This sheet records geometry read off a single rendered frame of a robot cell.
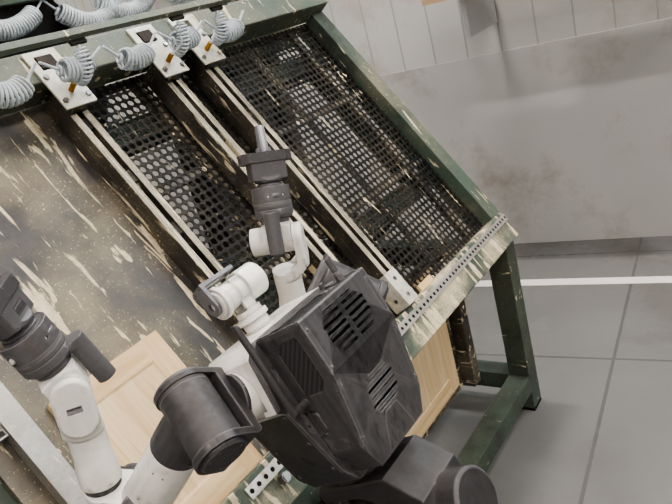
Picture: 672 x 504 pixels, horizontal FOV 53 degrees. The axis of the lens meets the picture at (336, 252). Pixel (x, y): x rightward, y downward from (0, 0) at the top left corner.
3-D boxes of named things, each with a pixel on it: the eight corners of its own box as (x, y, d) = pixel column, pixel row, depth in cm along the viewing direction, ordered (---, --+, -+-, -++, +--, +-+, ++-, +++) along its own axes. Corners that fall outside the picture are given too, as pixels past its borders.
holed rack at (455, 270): (252, 500, 154) (253, 500, 154) (243, 490, 154) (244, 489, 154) (507, 219, 275) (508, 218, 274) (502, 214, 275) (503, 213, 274)
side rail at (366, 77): (473, 233, 277) (492, 219, 269) (298, 33, 282) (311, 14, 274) (481, 225, 282) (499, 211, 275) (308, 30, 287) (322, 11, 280)
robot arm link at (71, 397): (42, 362, 113) (64, 428, 118) (43, 388, 106) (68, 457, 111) (82, 350, 115) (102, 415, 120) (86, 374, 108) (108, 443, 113)
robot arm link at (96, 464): (85, 411, 123) (113, 495, 130) (51, 448, 113) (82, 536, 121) (137, 413, 120) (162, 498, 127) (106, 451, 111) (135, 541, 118)
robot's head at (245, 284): (281, 296, 128) (254, 257, 127) (245, 324, 120) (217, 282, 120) (262, 306, 132) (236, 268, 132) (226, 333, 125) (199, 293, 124)
